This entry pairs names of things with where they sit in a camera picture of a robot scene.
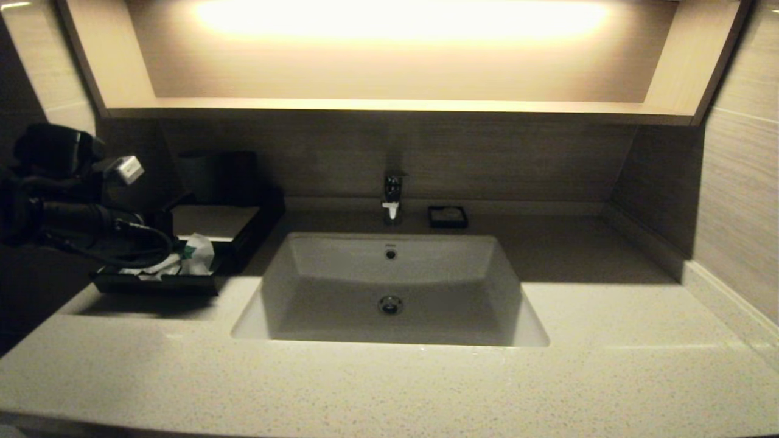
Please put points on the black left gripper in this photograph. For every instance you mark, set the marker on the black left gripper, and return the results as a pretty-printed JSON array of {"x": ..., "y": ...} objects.
[{"x": 97, "y": 222}]

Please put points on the dental kit packet green label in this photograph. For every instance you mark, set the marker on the dental kit packet green label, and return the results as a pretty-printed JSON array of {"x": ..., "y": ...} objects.
[{"x": 159, "y": 267}]

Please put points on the small sachet green label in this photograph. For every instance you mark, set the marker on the small sachet green label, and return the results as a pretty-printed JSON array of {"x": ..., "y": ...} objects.
[{"x": 198, "y": 255}]

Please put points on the black pull-out drawer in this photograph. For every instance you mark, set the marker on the black pull-out drawer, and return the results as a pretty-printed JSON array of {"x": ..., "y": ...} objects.
[{"x": 158, "y": 286}]

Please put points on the black plastic cup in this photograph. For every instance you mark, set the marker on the black plastic cup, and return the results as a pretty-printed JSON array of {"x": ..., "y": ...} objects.
[{"x": 240, "y": 176}]

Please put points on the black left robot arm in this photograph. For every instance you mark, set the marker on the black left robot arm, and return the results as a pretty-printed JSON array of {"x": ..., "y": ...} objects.
[{"x": 48, "y": 182}]

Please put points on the grey cup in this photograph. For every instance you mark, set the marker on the grey cup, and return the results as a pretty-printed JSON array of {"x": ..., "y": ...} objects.
[{"x": 201, "y": 176}]

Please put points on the black amenity tray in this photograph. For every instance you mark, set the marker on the black amenity tray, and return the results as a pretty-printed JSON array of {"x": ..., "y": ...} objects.
[{"x": 272, "y": 213}]

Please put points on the chrome faucet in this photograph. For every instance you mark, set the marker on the chrome faucet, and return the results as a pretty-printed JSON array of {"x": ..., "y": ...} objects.
[{"x": 393, "y": 193}]

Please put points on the chrome sink drain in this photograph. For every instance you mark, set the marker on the chrome sink drain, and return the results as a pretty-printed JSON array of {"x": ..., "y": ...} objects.
[{"x": 391, "y": 305}]

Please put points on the black soap dish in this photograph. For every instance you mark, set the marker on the black soap dish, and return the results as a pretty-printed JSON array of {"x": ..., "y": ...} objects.
[{"x": 431, "y": 224}]

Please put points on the white ceramic sink basin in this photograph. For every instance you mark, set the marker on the white ceramic sink basin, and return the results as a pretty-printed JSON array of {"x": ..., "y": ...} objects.
[{"x": 438, "y": 286}]

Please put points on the warm niche light strip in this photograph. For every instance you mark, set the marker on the warm niche light strip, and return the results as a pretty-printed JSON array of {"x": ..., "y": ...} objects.
[{"x": 401, "y": 21}]

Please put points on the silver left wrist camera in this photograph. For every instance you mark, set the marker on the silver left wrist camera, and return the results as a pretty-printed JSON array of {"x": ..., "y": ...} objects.
[{"x": 128, "y": 169}]

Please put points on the wooden wall niche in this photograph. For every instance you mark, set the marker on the wooden wall niche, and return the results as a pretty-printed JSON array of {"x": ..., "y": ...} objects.
[{"x": 395, "y": 107}]

